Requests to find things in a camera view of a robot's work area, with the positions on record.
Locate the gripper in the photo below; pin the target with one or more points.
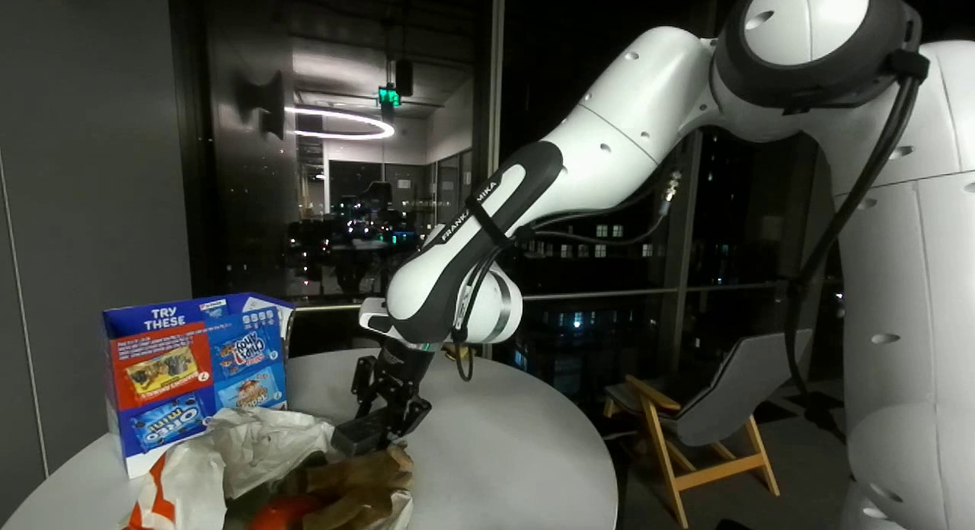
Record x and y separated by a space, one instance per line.
400 370

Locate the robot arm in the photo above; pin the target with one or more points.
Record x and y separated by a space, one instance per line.
624 111

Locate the white and orange carrier bag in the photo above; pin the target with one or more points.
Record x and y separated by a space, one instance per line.
251 446

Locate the grey block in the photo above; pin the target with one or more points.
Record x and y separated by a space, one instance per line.
358 437

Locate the red round object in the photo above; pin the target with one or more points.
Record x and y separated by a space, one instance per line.
282 513

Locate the blue and red snack box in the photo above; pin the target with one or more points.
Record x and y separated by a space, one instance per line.
190 370

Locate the window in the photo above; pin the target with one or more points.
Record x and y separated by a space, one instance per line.
579 286

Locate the wooden lounge chair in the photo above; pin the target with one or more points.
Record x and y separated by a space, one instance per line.
716 416

